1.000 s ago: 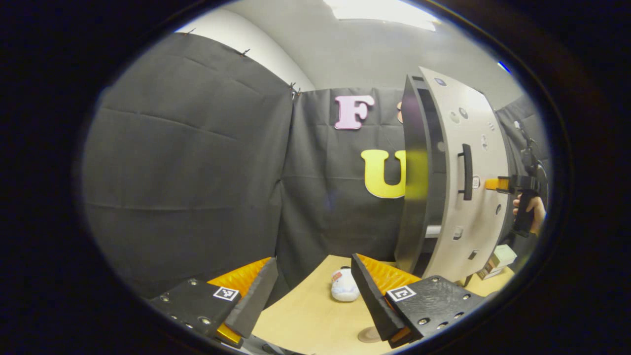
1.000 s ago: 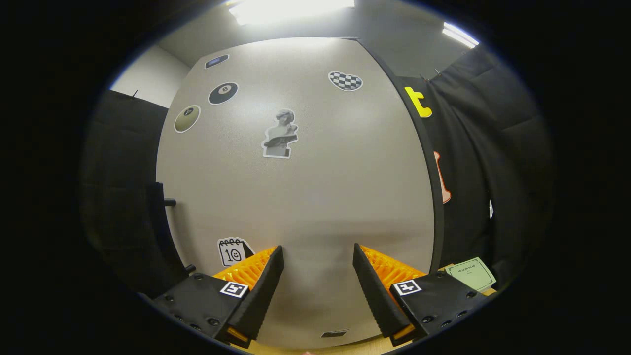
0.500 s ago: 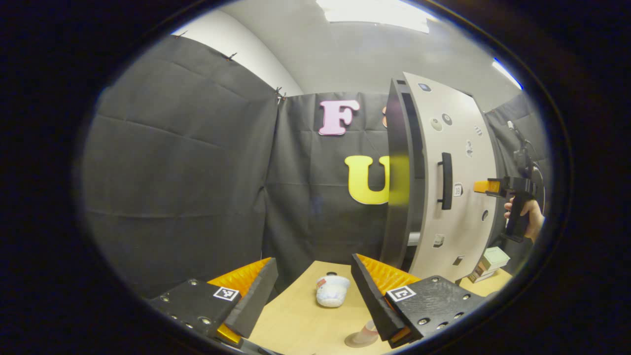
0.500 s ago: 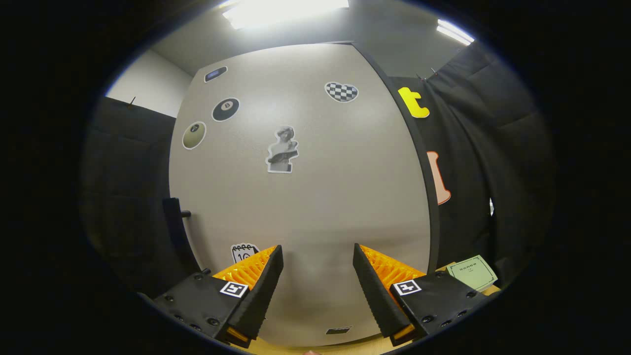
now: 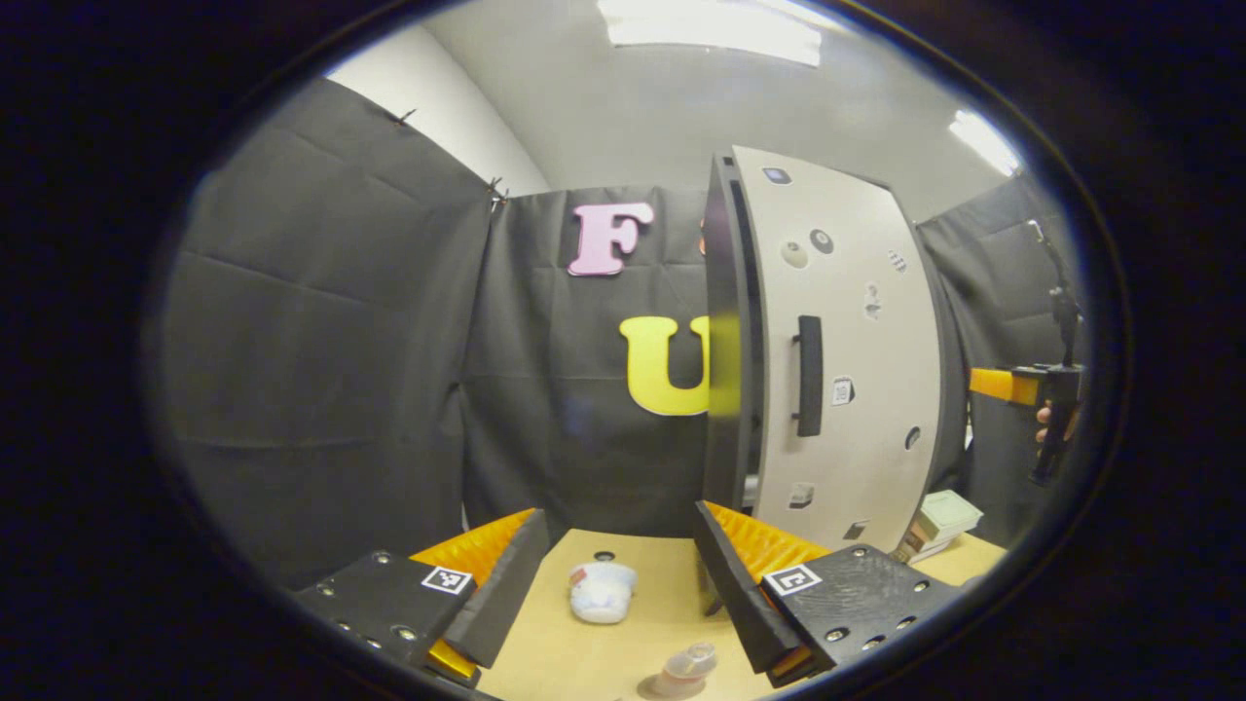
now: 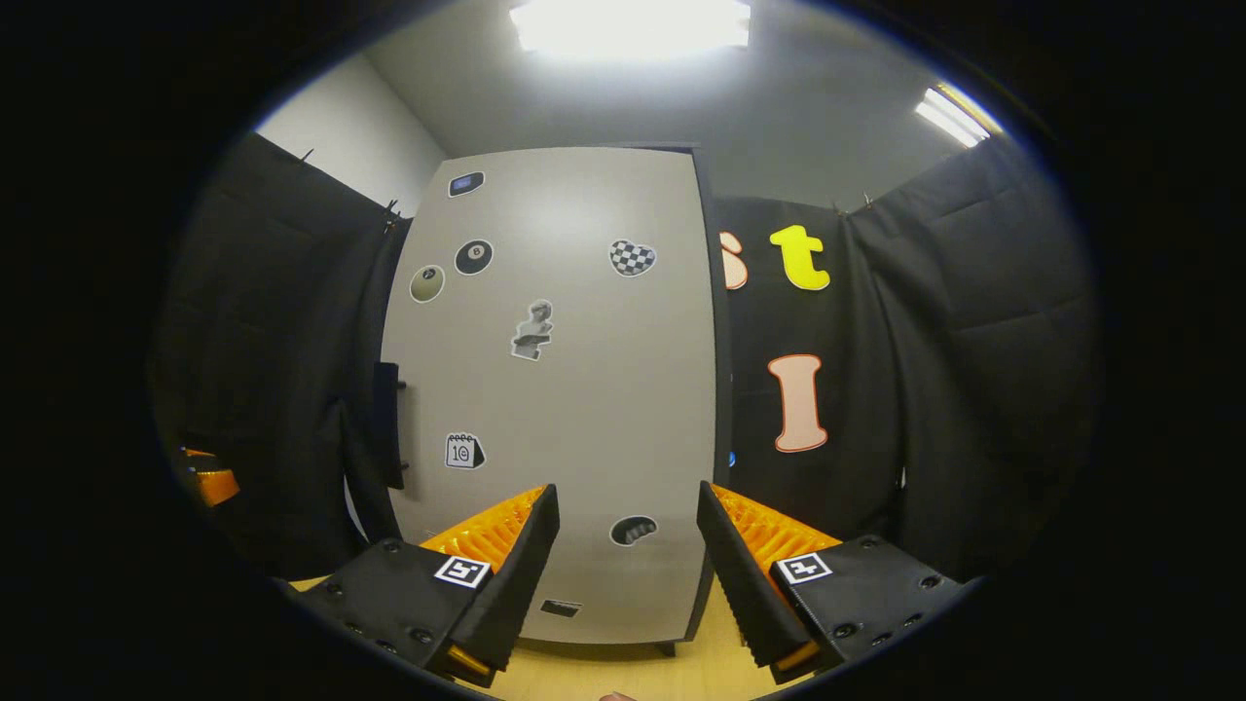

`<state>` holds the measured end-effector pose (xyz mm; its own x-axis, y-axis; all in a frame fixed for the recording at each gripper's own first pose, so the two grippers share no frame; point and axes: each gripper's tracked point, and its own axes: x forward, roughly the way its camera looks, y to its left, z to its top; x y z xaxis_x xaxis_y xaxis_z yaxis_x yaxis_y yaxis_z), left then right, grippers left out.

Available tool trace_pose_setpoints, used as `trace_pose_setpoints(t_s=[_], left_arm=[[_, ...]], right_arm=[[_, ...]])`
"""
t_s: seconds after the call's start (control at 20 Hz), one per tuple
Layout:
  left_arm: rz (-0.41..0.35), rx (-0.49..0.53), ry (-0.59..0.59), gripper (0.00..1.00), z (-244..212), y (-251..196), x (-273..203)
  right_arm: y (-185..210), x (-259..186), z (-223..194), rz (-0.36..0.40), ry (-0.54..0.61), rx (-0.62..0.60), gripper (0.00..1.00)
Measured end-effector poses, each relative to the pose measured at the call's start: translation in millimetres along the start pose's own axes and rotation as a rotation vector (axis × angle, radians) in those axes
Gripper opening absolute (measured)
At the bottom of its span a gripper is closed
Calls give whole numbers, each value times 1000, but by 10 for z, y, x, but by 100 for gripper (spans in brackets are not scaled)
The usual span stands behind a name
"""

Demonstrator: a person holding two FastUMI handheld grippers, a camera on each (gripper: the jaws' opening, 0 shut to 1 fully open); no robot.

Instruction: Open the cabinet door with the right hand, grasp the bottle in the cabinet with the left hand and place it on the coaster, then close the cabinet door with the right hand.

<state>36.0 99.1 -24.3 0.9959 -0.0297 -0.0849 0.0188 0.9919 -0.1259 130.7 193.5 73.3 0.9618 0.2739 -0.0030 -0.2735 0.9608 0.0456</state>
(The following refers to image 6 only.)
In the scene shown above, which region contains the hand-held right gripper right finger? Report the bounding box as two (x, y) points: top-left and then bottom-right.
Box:
(697, 481), (965, 685)

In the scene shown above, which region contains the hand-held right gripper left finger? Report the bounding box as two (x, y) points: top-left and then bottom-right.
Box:
(297, 484), (563, 689)

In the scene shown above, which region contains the black cabinet door handle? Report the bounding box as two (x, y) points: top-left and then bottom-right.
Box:
(373, 362), (408, 491)

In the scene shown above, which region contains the beige cabinet door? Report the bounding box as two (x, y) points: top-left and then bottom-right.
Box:
(380, 146), (718, 646)

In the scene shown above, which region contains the black backdrop cloth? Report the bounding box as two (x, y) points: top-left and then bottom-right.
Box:
(146, 131), (1101, 585)

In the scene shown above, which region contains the narrow ceiling light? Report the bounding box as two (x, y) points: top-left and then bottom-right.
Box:
(915, 83), (1005, 149)

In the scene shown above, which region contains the large ceiling light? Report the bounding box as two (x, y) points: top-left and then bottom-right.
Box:
(509, 0), (752, 55)

